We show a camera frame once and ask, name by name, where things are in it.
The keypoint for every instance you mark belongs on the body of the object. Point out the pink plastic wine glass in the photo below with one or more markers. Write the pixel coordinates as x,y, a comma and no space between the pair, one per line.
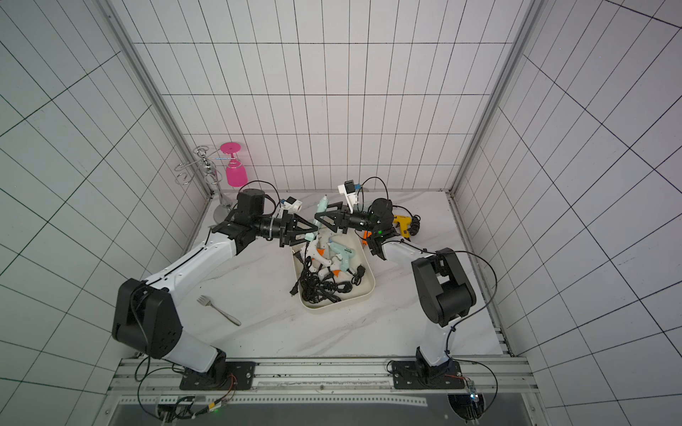
236,174

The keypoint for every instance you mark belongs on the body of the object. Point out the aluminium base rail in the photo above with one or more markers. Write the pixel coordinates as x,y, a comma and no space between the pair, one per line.
320,380

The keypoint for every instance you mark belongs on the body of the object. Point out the yellow glue gun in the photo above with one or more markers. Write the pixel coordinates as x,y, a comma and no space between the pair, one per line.
408,226

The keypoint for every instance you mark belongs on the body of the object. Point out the cream plastic storage tray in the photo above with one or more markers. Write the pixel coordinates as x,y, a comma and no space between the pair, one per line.
319,295

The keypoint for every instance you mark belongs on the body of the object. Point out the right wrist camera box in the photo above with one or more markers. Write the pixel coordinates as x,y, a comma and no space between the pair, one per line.
350,192

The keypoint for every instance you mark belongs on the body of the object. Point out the chrome glass holder stand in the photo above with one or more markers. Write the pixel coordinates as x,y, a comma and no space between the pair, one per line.
206,166

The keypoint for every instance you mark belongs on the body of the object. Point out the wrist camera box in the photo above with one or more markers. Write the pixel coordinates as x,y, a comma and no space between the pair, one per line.
291,205
350,192

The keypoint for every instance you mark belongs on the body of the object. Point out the silver metal fork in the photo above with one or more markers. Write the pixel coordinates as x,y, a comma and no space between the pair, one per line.
207,302

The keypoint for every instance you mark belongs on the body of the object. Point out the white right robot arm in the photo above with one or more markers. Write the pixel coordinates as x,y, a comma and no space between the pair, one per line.
444,291

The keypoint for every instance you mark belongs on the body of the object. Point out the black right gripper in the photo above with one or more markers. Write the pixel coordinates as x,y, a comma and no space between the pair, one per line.
341,218

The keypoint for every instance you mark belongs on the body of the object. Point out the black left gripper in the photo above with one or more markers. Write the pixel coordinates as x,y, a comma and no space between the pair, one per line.
290,229

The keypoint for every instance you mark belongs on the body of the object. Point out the small white glue gun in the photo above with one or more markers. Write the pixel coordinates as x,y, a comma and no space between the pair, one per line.
324,261

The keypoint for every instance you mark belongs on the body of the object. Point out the large mint glue gun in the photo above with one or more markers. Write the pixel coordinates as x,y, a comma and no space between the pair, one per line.
323,204

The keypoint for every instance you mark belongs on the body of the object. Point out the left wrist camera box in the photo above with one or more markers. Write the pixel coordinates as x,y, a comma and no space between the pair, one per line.
291,205

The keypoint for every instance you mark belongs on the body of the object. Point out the orange glue gun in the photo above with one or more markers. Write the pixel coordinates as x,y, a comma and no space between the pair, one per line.
366,237

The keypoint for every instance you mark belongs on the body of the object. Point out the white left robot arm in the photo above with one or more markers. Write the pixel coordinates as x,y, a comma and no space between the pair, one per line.
146,314

